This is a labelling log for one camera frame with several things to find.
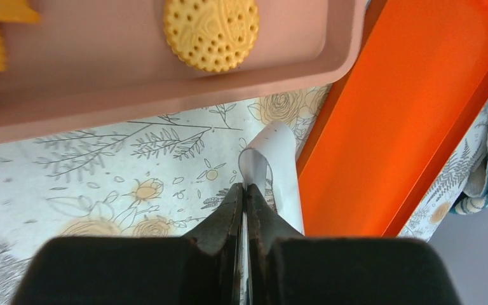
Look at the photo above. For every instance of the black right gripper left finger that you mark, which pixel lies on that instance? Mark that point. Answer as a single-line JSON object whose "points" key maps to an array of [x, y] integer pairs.
{"points": [[199, 267]]}

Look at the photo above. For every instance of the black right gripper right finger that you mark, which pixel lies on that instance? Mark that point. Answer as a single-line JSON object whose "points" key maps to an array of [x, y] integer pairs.
{"points": [[288, 268]]}

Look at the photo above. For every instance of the metal serving tongs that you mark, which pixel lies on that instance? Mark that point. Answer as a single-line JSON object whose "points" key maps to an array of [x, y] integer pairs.
{"points": [[269, 162]]}

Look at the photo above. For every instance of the pink cookie tray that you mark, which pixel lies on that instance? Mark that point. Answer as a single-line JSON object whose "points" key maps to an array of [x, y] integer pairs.
{"points": [[94, 63]]}

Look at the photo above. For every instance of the floral tablecloth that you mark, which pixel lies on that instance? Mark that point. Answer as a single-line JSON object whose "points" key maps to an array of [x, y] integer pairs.
{"points": [[163, 175]]}

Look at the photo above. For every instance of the yellow round biscuit bottom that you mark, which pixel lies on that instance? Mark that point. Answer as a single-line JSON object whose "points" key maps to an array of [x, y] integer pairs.
{"points": [[210, 35]]}

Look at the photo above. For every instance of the orange box lid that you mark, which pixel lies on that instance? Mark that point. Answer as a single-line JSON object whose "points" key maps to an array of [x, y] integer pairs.
{"points": [[388, 128]]}

